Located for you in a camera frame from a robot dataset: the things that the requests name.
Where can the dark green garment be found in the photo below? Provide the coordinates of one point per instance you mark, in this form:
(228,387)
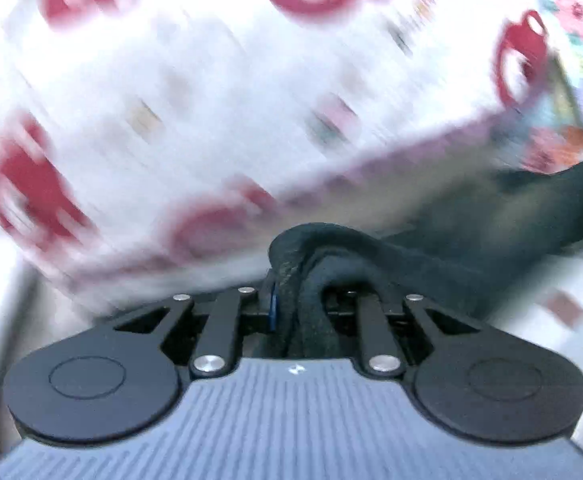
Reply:
(446,240)

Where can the floral quilt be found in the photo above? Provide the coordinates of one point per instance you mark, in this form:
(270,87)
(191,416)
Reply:
(581,10)

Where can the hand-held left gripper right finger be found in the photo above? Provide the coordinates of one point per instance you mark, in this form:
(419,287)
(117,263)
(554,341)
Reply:
(366,321)

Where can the dark denim jeans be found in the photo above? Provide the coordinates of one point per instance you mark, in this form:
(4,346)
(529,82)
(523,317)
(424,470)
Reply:
(571,310)

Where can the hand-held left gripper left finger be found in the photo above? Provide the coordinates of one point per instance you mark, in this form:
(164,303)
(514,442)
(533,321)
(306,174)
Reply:
(273,307)

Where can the white bear-print quilt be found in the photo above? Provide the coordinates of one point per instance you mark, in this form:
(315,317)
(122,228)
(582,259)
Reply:
(221,110)

